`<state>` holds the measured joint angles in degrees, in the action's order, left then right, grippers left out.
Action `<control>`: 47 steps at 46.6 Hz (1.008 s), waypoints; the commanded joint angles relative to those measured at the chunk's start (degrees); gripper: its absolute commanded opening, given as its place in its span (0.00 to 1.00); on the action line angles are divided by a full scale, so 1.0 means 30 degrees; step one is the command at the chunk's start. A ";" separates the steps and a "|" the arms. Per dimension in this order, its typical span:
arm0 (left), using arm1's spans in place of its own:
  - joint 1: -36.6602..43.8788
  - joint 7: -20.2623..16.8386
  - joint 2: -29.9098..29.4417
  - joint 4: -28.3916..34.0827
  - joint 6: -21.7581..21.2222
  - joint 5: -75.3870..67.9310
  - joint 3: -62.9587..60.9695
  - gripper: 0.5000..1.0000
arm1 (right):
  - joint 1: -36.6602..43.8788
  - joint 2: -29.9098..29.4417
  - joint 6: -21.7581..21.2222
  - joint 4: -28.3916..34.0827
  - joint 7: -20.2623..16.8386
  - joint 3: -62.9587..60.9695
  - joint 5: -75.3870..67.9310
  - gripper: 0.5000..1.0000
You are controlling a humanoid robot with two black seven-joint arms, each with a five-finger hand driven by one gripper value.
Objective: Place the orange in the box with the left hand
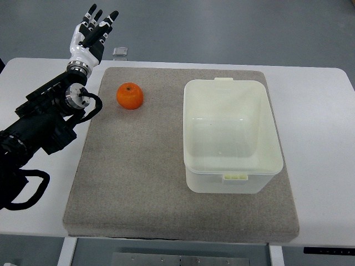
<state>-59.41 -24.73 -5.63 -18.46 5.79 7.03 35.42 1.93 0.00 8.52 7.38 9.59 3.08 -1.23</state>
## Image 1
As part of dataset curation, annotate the small clear floor plate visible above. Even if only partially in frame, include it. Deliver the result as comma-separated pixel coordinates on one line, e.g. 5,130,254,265
113,47,128,57

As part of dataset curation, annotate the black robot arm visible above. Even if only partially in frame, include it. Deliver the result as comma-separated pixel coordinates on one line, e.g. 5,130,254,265
1,60,103,211

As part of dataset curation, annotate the white left table leg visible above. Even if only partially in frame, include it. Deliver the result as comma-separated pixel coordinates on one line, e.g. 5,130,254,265
57,237,77,266

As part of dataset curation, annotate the white plastic box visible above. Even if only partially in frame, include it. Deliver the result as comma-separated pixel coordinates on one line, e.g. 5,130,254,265
183,78,283,194

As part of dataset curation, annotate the white table leg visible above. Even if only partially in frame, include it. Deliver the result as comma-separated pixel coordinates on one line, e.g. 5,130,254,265
269,245,285,266
57,237,77,266

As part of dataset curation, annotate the black table control panel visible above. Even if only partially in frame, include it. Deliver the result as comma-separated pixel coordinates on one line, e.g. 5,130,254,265
303,247,355,256

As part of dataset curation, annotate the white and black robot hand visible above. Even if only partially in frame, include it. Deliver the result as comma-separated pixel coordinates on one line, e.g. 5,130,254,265
69,4,119,69

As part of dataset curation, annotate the orange fruit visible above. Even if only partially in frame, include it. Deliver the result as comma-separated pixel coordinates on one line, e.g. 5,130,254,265
116,83,144,110

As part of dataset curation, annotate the white right table leg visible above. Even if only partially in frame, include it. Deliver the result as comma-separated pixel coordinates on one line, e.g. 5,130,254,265
269,245,285,266

